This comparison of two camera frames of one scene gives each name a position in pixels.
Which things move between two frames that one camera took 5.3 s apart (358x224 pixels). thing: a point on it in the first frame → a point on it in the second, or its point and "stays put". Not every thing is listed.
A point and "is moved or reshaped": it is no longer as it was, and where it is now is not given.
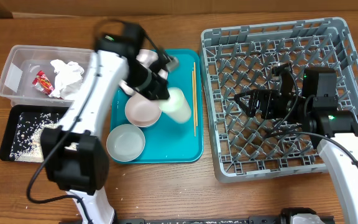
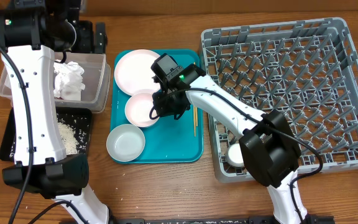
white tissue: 68,78 stays put
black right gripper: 265,96 → 163,108
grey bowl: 125,142 stays put
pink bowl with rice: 142,111 stays put
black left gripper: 153,93 → 86,45
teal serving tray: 167,141 stays put
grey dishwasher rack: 237,60 stays put
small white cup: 177,106 is moved or reshaped
